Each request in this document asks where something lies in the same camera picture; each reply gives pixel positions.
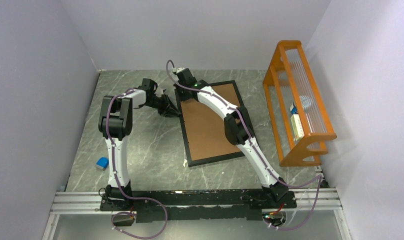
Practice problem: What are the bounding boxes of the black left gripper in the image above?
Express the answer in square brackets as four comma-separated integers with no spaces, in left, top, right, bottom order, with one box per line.
[144,94,181,119]

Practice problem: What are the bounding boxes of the white box in shelf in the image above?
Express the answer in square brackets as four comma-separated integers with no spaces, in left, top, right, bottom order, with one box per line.
[289,103,305,141]

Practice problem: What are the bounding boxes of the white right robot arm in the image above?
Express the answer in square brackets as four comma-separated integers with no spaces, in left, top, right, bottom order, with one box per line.
[170,67,289,208]

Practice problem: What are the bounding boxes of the brown backing board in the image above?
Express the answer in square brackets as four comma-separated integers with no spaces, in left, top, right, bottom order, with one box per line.
[176,82,245,163]

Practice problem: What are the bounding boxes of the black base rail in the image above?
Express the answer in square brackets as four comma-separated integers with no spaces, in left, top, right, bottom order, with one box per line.
[99,188,297,223]

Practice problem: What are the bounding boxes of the aluminium table rail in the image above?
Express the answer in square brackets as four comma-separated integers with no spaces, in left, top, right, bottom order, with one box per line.
[41,165,352,240]

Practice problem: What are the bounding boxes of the black picture frame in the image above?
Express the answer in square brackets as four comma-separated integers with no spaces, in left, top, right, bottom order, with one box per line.
[172,79,250,168]

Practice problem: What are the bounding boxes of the blue small object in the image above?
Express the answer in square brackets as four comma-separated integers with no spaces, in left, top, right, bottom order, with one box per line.
[95,157,109,171]

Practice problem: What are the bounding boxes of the orange wooden shelf rack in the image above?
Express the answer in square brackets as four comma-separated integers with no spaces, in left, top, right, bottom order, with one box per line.
[262,40,337,167]

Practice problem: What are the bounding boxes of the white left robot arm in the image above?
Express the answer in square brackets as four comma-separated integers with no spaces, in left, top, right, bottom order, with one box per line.
[98,78,182,210]

